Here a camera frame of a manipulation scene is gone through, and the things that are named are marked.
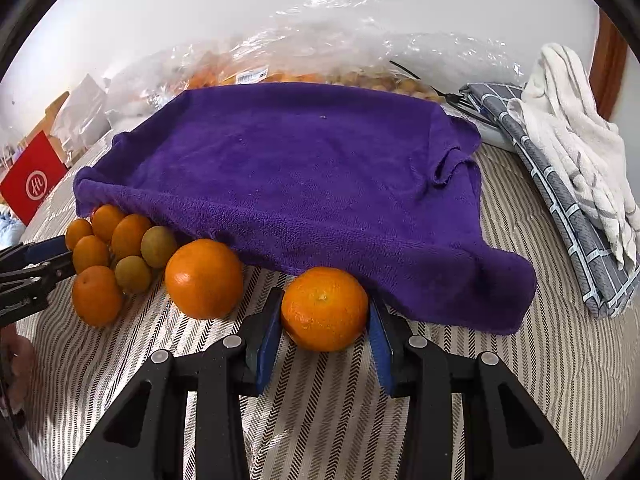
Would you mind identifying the grey checked cloth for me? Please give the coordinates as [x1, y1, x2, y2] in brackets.
[444, 84, 639, 318]

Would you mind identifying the small orange back middle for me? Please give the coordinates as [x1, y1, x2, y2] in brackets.
[111, 214, 152, 260]

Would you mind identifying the green kiwi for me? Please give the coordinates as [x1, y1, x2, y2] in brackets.
[140, 226, 178, 269]
[114, 256, 152, 295]

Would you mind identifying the brown wooden door frame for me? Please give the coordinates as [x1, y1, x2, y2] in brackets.
[589, 10, 628, 120]

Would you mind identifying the purple towel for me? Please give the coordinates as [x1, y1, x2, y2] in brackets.
[73, 82, 537, 335]

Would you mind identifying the clear plastic bag of fruit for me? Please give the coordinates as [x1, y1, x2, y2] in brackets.
[104, 0, 525, 122]

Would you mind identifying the small orange far left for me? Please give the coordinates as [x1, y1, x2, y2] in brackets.
[65, 218, 93, 250]

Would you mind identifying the small orange front left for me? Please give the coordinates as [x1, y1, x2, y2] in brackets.
[72, 266, 125, 328]

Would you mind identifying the large orange near towel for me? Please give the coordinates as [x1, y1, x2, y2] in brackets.
[165, 238, 243, 320]

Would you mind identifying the small orange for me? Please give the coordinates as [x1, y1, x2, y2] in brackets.
[111, 214, 152, 260]
[65, 218, 93, 250]
[73, 235, 111, 274]
[72, 266, 125, 328]
[91, 204, 125, 244]

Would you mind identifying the red box white logo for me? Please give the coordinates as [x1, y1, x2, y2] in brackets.
[1, 131, 67, 226]

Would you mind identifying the white striped towel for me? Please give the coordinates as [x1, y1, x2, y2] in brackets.
[508, 44, 639, 270]

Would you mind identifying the small orange back left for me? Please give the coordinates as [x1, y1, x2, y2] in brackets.
[91, 204, 125, 244]

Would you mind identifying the green kiwi back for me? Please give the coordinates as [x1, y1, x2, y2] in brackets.
[140, 226, 178, 269]

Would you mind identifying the green kiwi front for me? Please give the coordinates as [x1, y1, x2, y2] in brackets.
[114, 256, 152, 295]

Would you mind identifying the person's left hand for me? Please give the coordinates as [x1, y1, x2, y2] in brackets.
[1, 324, 36, 415]

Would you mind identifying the small orange middle left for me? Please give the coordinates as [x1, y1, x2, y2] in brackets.
[73, 235, 111, 274]

